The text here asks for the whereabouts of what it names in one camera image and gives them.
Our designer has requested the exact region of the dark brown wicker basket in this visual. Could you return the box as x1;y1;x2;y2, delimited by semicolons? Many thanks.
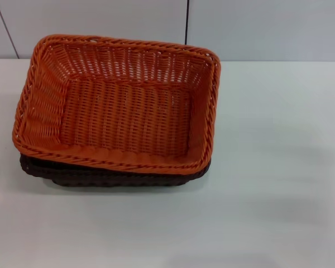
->
18;152;212;193

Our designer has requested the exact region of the orange-yellow wicker basket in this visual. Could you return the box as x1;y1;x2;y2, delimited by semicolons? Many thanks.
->
13;33;223;175

